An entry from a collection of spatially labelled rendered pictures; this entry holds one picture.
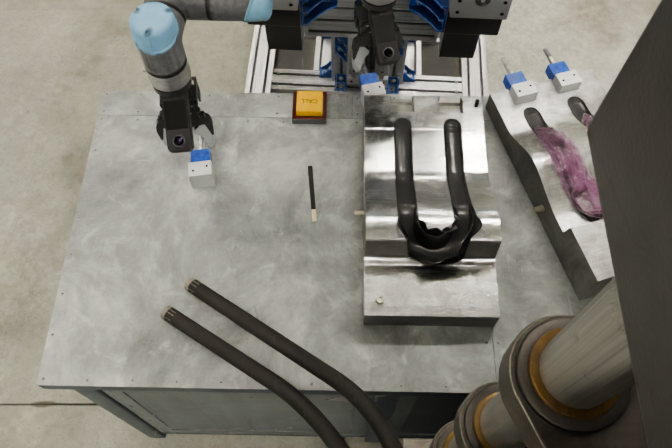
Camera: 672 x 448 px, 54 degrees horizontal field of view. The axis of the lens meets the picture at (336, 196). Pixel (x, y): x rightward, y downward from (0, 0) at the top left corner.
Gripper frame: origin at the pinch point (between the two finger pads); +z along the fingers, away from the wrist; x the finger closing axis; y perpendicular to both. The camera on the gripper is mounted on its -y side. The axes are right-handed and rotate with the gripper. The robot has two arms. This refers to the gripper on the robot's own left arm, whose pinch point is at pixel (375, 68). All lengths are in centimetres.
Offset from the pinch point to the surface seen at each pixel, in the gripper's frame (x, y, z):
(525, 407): 12, -84, -60
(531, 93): -33.9, -10.8, 4.3
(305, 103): 15.8, 0.6, 9.4
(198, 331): 46, -48, 9
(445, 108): -14.5, -9.4, 6.4
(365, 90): 1.8, 0.0, 7.5
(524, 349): 11, -80, -61
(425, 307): 3, -53, 7
